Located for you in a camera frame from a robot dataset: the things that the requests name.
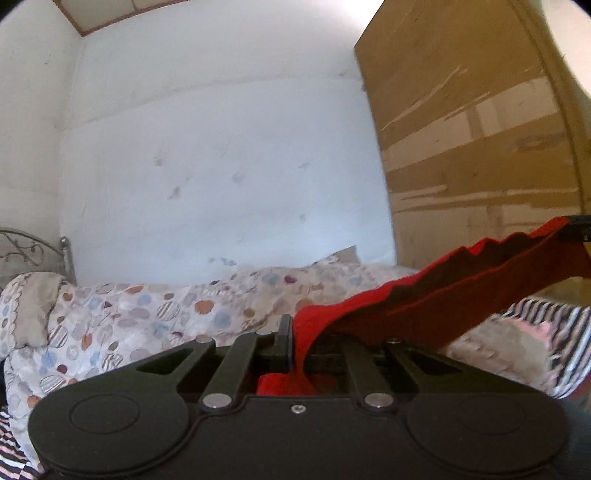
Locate pink garment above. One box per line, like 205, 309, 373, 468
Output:
516, 321, 551, 356

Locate patterned circle print duvet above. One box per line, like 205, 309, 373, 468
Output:
0, 246, 555, 462

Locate metal scrollwork bed headboard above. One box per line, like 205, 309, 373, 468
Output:
1, 227, 77, 289

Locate black white striped bedsheet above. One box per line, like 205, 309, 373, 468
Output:
501, 296, 590, 398

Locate grey pillow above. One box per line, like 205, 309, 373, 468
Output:
0, 272, 64, 360

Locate red knit sweater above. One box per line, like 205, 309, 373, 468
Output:
256, 217, 590, 397

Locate brown wooden wardrobe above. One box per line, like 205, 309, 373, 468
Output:
355, 1, 590, 269

